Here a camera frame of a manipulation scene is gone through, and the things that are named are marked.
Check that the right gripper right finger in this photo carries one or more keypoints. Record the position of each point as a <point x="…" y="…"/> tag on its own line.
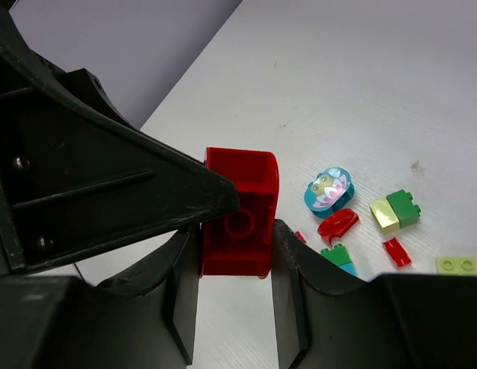
<point x="328" y="318"/>

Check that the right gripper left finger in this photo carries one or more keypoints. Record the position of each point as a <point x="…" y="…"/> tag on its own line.
<point x="76" y="179"/>

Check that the pale green lego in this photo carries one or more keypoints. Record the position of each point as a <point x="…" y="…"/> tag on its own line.
<point x="456" y="266"/>

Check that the red arch lego block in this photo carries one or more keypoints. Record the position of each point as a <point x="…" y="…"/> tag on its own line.
<point x="240" y="243"/>

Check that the small red lego slope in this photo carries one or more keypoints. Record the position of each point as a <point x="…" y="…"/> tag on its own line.
<point x="397" y="253"/>

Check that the green blue red lego stack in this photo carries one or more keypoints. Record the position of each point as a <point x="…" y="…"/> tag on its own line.
<point x="339" y="256"/>

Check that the green and lime lego stack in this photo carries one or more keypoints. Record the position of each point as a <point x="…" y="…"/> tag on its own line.
<point x="395" y="211"/>

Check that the tiny red lego piece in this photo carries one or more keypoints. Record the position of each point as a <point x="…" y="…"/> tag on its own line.
<point x="301" y="237"/>

